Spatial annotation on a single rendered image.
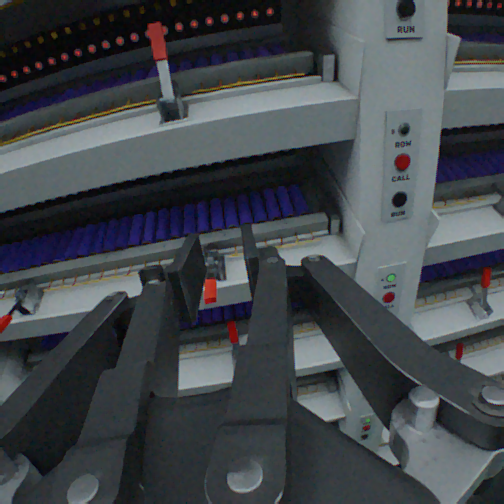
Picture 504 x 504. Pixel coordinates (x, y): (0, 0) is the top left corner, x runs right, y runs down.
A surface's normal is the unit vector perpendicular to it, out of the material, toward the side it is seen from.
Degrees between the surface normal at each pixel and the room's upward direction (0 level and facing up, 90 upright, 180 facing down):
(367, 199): 90
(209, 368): 19
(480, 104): 109
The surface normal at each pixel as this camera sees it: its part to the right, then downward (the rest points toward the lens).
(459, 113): 0.15, 0.75
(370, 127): 0.10, 0.50
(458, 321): -0.11, -0.63
